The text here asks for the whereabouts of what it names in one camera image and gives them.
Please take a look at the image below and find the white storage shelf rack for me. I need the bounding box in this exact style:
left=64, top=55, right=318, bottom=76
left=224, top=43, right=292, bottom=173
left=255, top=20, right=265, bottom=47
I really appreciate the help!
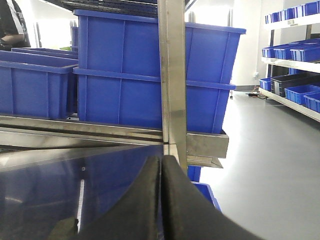
left=259, top=0, right=320, bottom=122

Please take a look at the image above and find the left blue plastic crate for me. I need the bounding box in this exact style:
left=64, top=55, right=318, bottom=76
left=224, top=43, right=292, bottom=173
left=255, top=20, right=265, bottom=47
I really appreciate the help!
left=0, top=50, right=78, bottom=120

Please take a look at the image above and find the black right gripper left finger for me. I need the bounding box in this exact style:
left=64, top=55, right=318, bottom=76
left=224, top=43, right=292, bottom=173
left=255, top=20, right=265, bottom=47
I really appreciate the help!
left=74, top=156, right=161, bottom=240

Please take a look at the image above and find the person in dark shirt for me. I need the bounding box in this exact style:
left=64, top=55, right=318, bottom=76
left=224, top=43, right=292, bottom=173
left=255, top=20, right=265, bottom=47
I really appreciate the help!
left=0, top=0, right=31, bottom=51

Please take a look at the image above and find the upper stacked blue crate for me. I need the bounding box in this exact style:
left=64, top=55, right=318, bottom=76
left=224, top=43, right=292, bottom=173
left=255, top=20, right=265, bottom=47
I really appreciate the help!
left=74, top=9, right=246, bottom=84

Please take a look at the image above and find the blue plastic crate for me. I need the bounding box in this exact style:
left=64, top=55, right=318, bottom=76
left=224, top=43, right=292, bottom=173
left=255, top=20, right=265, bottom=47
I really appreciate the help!
left=73, top=67, right=236, bottom=134
left=0, top=50, right=78, bottom=120

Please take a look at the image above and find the stainless steel rack frame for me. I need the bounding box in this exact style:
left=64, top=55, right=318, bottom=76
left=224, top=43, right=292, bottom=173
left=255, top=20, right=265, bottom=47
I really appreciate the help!
left=0, top=0, right=229, bottom=169

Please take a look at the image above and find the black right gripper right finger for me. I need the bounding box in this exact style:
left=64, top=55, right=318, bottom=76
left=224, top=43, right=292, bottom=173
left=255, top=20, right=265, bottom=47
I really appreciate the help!
left=161, top=155, right=259, bottom=240

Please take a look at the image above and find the blue crate under rack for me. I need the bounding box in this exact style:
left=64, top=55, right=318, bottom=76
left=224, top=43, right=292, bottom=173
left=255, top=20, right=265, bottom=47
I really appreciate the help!
left=187, top=165, right=222, bottom=212

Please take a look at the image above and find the right blue plastic crate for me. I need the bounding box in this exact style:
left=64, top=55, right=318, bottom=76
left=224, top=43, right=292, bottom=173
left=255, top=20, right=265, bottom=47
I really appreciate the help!
left=73, top=67, right=236, bottom=134

